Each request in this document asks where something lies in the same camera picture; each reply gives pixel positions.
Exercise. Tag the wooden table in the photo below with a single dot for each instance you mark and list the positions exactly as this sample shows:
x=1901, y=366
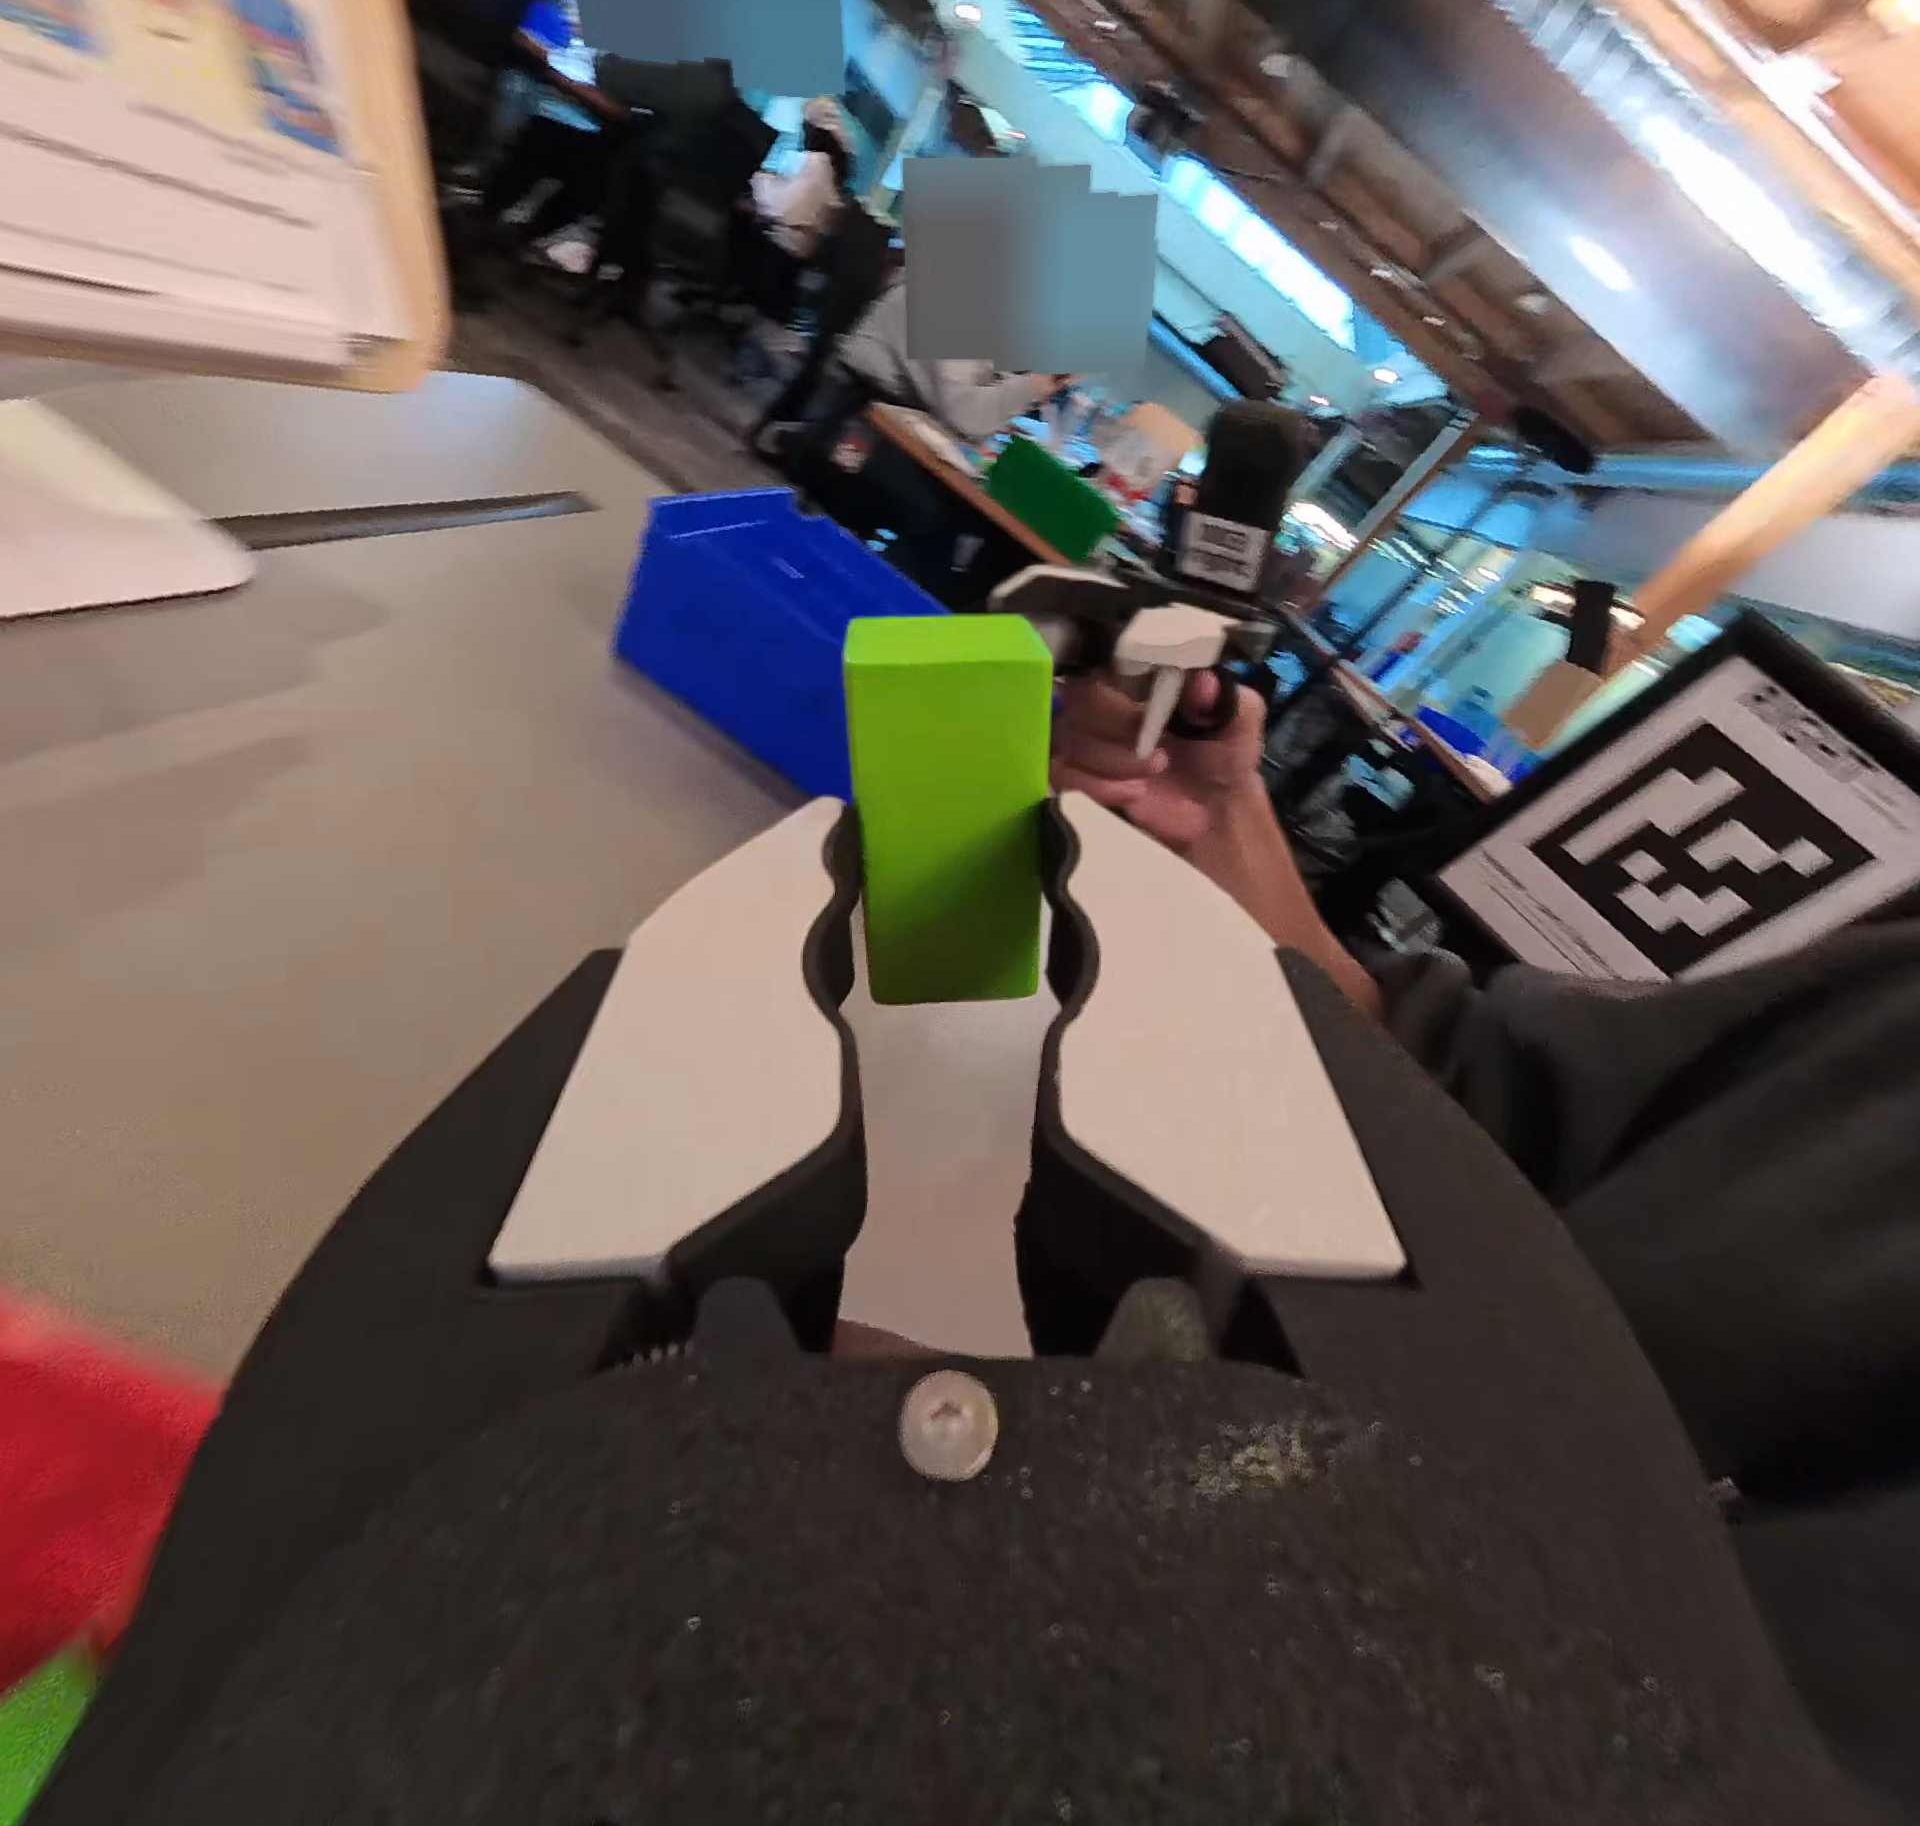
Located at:
x=946, y=493

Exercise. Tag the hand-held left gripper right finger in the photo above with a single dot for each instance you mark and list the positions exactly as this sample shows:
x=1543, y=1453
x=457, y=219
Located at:
x=1231, y=1077

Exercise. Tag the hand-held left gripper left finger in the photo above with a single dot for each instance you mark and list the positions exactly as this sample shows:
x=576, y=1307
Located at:
x=676, y=1077

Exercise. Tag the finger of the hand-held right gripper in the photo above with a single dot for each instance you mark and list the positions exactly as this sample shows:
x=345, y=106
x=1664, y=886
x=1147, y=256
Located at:
x=1056, y=591
x=1170, y=657

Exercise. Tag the blue plastic bin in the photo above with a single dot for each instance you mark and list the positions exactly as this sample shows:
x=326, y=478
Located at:
x=751, y=627

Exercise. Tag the long green wooden block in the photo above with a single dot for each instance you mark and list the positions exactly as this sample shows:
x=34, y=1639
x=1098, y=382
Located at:
x=949, y=806

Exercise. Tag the green box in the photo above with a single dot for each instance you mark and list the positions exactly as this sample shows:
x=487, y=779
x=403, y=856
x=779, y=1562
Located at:
x=1050, y=498

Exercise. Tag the red plastic bin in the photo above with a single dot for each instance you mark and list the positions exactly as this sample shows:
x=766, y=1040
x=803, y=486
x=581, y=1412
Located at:
x=91, y=1467

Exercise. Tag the person's right hand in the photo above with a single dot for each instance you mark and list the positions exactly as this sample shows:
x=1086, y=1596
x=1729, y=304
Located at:
x=1187, y=793

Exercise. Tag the clipboard with instruction sheet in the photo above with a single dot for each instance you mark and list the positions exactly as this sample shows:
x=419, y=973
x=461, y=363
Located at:
x=180, y=117

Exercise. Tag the printed marker board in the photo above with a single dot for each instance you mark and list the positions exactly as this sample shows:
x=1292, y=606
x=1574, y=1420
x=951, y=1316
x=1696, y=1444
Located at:
x=1681, y=837

